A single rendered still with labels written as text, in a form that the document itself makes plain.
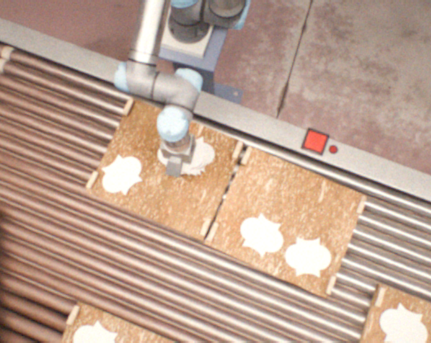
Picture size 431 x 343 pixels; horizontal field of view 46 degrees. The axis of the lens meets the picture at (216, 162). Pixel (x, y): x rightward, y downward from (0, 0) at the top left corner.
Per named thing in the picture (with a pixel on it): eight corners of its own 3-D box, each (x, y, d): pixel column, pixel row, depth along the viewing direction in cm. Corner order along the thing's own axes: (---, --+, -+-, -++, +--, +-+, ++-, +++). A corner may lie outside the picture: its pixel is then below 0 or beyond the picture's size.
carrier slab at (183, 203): (132, 99, 173) (131, 97, 171) (244, 143, 168) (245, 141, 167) (86, 193, 164) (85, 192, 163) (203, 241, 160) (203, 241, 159)
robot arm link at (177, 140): (192, 107, 125) (182, 139, 123) (194, 122, 136) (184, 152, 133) (162, 99, 126) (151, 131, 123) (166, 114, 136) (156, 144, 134)
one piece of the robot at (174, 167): (150, 161, 135) (157, 175, 151) (183, 169, 134) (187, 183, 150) (162, 120, 138) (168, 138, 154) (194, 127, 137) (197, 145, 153)
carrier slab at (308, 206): (248, 146, 168) (248, 145, 167) (365, 196, 163) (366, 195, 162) (204, 244, 160) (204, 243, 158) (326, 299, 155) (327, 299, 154)
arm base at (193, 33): (174, 3, 185) (172, -14, 176) (214, 12, 184) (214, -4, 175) (162, 38, 181) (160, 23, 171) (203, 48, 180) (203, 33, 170)
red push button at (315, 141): (308, 131, 170) (309, 130, 168) (326, 137, 169) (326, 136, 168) (303, 147, 168) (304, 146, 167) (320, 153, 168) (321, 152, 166)
